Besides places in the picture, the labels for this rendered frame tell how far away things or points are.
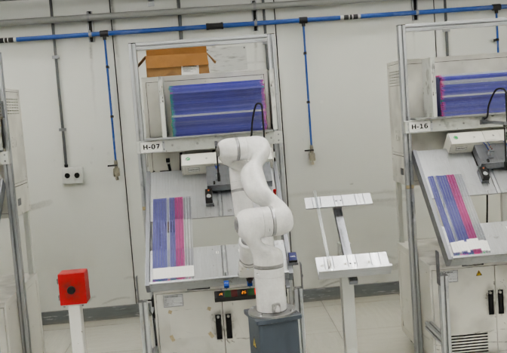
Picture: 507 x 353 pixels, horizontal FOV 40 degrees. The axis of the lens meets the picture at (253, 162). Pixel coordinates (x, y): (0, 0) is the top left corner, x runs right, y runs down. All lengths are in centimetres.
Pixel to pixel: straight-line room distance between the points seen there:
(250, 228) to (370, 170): 277
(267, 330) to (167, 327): 107
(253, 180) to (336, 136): 252
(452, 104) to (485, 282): 96
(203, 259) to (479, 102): 171
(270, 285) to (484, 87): 181
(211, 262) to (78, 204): 213
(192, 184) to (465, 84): 156
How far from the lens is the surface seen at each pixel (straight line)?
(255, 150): 292
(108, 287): 542
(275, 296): 275
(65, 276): 352
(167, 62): 403
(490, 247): 360
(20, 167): 423
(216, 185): 360
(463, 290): 390
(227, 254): 341
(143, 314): 341
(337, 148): 528
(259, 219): 268
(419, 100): 404
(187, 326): 372
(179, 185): 369
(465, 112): 392
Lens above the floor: 152
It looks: 5 degrees down
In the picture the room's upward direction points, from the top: 4 degrees counter-clockwise
